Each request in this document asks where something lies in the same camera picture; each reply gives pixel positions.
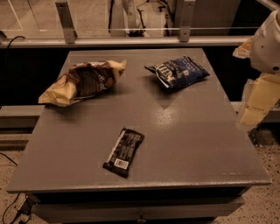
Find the grey table drawer unit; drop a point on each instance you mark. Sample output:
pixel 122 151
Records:
pixel 139 211

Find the black snack bar wrapper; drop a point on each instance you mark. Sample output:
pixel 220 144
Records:
pixel 122 154

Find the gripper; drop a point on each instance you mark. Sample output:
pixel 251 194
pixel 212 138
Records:
pixel 267 48

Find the blue chip bag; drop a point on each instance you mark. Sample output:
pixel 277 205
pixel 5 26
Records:
pixel 179 73

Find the yellow brown chip bag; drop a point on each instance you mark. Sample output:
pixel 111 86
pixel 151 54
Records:
pixel 83 81

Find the metal railing with glass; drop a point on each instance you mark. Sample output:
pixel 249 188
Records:
pixel 132 23

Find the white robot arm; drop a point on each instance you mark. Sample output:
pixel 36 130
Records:
pixel 263 49

